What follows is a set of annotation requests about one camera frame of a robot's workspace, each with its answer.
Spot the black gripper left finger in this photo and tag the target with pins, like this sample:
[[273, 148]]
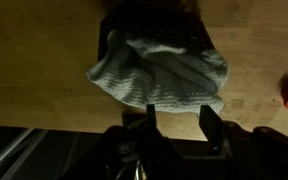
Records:
[[150, 146]]

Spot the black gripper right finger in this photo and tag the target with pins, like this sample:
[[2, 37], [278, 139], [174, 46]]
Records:
[[227, 143]]

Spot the white grey knitted cloth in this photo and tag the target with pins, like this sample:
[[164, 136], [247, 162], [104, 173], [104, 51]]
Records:
[[164, 83]]

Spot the black perforated box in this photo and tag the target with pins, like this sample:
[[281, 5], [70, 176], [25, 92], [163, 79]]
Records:
[[164, 20]]

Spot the silver aluminium pole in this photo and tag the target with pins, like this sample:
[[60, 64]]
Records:
[[7, 150], [27, 153]]

